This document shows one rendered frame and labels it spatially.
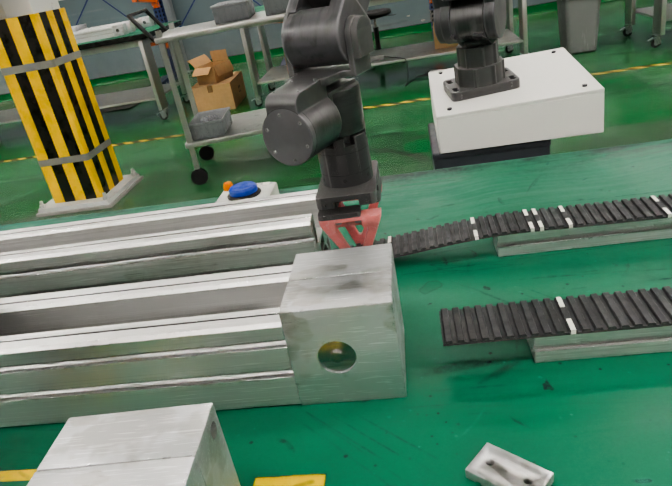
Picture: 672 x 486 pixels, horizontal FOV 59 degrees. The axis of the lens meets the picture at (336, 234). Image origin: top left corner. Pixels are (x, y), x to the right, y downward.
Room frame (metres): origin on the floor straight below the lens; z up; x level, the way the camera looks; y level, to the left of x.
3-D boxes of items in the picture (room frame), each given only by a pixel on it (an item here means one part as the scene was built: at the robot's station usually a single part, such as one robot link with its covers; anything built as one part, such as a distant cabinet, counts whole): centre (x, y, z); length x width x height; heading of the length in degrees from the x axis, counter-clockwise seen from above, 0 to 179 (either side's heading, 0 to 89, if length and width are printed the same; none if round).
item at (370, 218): (0.62, -0.02, 0.84); 0.07 x 0.07 x 0.09; 80
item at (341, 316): (0.46, 0.00, 0.83); 0.12 x 0.09 x 0.10; 171
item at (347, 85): (0.63, -0.02, 0.97); 0.07 x 0.06 x 0.07; 147
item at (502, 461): (0.29, -0.08, 0.78); 0.05 x 0.03 x 0.01; 43
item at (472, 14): (1.03, -0.29, 0.97); 0.09 x 0.05 x 0.10; 147
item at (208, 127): (3.74, 0.38, 0.50); 1.03 x 0.55 x 1.01; 92
